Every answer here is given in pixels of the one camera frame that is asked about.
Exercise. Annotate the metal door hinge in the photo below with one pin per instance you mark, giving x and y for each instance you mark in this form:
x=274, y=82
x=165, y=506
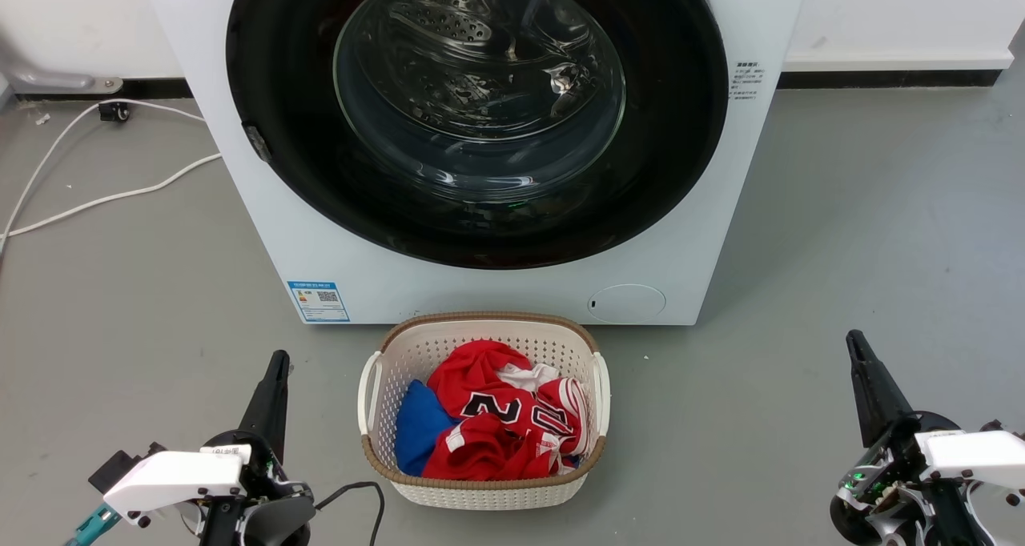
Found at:
x=258, y=143

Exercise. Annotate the grey metal floor bracket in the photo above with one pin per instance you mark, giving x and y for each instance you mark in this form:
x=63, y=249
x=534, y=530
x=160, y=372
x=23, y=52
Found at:
x=56, y=80

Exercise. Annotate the black printed text label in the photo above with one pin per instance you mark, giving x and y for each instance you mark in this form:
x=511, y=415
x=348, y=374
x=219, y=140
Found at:
x=746, y=80

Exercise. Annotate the black round glass washer door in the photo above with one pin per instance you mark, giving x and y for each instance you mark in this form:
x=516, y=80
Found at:
x=681, y=130

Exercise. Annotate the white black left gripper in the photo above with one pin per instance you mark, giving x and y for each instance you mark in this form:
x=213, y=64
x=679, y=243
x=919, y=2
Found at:
x=176, y=478

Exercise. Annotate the white front-load washing machine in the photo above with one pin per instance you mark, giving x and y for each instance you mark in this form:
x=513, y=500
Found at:
x=264, y=250

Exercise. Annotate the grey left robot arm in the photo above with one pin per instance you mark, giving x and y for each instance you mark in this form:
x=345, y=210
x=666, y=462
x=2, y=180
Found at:
x=272, y=526

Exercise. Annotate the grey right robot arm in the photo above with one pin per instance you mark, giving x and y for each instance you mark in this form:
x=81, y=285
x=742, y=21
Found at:
x=945, y=522

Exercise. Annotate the stainless steel washer drum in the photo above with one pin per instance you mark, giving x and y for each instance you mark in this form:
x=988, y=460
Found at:
x=448, y=26

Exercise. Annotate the black baseboard strip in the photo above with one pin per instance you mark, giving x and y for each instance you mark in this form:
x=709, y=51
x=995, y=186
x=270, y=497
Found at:
x=881, y=79
x=152, y=89

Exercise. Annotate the blue garment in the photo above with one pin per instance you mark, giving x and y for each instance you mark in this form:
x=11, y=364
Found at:
x=416, y=430

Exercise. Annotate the blue energy label sticker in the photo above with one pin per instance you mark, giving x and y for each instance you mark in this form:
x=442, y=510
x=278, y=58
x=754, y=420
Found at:
x=319, y=302

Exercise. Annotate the small black plug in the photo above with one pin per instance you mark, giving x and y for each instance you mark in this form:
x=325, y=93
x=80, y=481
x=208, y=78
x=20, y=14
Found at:
x=114, y=112

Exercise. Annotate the round white filter cover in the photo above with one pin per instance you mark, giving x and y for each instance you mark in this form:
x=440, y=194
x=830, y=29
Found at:
x=626, y=303

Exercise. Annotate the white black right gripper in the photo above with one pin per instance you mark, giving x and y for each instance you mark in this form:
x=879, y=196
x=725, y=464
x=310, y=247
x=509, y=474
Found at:
x=977, y=458

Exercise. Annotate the red basketball jersey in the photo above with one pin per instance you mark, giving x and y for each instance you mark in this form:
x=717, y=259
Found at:
x=472, y=378

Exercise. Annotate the white perforated laundry basket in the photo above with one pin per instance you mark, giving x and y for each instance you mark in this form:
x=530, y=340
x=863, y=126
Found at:
x=480, y=494

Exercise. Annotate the white garment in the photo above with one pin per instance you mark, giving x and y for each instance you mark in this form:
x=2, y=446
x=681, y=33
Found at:
x=524, y=375

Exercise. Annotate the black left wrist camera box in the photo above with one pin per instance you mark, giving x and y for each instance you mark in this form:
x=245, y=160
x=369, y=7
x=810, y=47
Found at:
x=120, y=467

